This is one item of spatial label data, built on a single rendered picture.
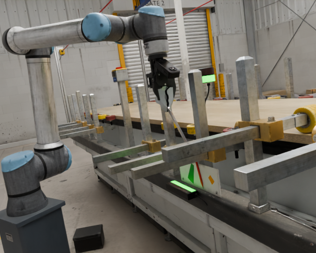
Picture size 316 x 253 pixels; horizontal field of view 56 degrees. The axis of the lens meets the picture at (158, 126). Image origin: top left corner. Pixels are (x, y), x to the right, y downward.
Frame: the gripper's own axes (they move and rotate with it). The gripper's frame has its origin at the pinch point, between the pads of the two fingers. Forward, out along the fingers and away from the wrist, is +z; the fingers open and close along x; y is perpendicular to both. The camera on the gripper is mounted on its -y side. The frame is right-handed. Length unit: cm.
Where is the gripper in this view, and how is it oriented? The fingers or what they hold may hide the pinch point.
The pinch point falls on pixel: (167, 108)
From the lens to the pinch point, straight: 110.6
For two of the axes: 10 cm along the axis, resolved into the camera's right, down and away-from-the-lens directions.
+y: -4.5, -0.7, 8.9
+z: 1.4, 9.8, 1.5
